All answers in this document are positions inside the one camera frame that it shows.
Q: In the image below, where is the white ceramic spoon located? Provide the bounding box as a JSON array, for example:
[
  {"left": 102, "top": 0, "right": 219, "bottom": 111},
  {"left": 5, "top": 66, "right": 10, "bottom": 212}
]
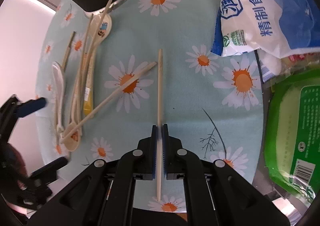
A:
[{"left": 52, "top": 62, "right": 65, "bottom": 135}]

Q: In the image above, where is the diagonal wooden chopstick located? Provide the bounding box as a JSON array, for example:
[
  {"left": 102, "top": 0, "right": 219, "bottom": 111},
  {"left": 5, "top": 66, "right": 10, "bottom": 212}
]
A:
[{"left": 60, "top": 62, "right": 157, "bottom": 143}]

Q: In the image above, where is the thin brown chopstick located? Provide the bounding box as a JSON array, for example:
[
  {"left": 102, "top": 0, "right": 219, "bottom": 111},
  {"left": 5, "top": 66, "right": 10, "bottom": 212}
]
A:
[{"left": 61, "top": 31, "right": 76, "bottom": 72}]

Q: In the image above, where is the yellow chopstick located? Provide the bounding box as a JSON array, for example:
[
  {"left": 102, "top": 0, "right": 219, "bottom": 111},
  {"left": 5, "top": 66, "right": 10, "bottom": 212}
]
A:
[{"left": 83, "top": 48, "right": 96, "bottom": 116}]

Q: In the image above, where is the daisy print blue tablecloth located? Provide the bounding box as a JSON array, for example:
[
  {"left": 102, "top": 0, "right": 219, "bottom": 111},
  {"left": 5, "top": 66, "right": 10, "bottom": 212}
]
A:
[{"left": 36, "top": 0, "right": 263, "bottom": 212}]

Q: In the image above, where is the green sugar bag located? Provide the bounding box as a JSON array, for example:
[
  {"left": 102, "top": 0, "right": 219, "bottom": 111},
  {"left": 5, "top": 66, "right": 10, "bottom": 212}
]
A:
[{"left": 264, "top": 68, "right": 319, "bottom": 206}]

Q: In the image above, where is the white blue salt bag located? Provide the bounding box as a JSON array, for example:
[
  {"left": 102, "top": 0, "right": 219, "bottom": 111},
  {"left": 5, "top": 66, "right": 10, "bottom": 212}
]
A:
[{"left": 211, "top": 0, "right": 319, "bottom": 59}]

